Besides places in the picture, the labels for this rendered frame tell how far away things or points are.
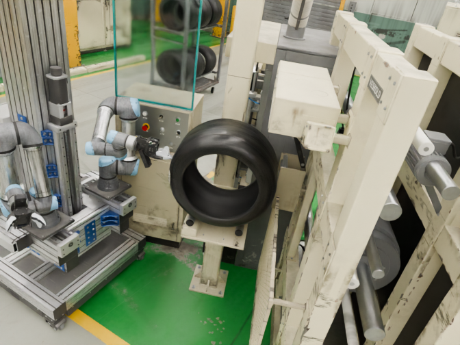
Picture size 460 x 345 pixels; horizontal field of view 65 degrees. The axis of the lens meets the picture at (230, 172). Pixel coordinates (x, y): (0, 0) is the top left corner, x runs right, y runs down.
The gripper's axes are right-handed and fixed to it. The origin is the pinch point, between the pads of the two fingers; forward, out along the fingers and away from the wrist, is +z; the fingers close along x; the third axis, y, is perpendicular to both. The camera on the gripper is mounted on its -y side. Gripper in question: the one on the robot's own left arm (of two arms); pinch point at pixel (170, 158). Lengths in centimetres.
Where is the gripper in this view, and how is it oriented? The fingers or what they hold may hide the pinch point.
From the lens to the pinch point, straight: 196.8
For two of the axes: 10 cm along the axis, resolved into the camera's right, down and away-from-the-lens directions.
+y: 2.5, -8.2, -5.2
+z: 9.6, 2.9, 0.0
